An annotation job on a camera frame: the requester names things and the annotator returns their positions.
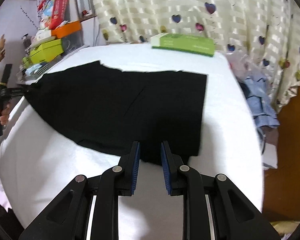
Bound black pants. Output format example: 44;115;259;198
25;61;207;165

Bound striped box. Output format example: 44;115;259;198
16;58;62;85

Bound light blue packet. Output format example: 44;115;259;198
25;63;42;76

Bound dark pump bottle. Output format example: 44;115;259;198
21;34;31;55

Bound lime green shoebox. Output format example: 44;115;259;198
22;39;64;66

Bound white tissue pack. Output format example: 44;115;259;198
34;29;52;41

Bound orange box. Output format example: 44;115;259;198
51;21;82;39

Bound red snack bag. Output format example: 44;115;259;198
39;0;68;30

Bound green flat box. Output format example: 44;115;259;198
150;33;215;57

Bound heart pattern curtain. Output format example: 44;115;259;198
92;0;300;110

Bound window frame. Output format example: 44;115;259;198
75;0;95;22

